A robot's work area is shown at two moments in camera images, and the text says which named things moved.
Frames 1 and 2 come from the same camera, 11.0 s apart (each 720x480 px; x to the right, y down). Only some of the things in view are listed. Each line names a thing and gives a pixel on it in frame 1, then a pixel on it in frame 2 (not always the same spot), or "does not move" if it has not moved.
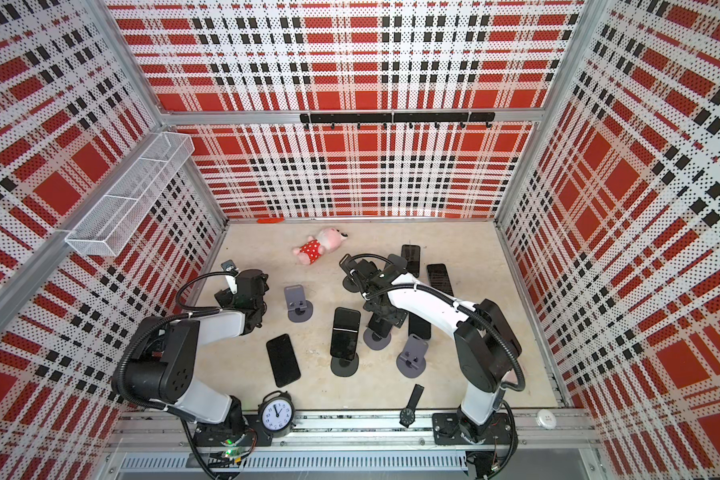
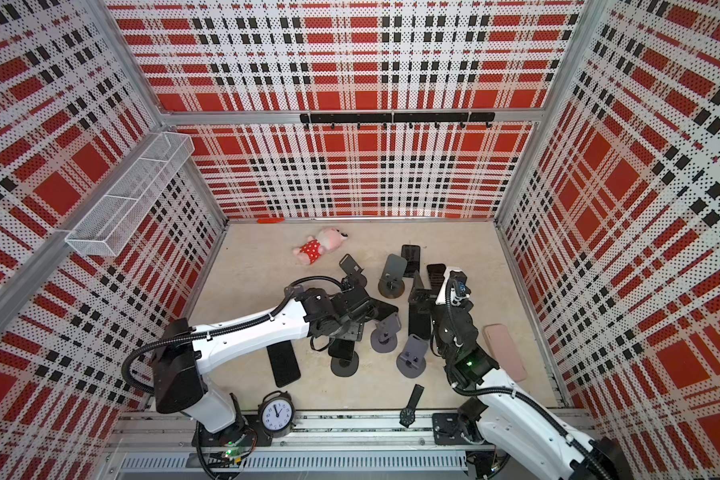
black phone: x=283 y=361 does not move
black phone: x=412 y=255 does not move
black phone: x=417 y=326 does not move
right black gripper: x=397 y=316 → x=420 y=292
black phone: x=439 y=278 does not move
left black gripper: x=225 y=298 → x=355 y=331
